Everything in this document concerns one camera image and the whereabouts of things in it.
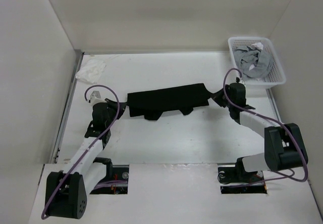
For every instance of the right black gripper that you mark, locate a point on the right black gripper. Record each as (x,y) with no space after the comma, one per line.
(217,97)

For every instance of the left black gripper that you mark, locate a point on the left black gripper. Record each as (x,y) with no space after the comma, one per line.
(111,104)

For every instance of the black tank top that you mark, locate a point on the black tank top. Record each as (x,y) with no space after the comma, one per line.
(152,104)

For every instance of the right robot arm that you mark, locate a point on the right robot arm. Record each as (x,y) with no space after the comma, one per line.
(283,143)

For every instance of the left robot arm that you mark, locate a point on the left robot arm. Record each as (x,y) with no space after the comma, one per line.
(67,190)

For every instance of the grey tank top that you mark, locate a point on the grey tank top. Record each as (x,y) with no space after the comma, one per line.
(253,63)

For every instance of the white crumpled cloth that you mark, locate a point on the white crumpled cloth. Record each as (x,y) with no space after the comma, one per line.
(91,71)

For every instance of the white plastic basket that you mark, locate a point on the white plastic basket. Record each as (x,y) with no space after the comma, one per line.
(275,77)

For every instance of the white cloth in basket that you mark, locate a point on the white cloth in basket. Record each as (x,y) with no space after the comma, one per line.
(258,45)

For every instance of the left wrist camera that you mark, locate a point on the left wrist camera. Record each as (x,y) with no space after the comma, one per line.
(94,96)

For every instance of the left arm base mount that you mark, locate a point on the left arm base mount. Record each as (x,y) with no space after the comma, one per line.
(114,183)

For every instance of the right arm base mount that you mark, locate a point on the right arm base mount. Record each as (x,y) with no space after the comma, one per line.
(234,181)

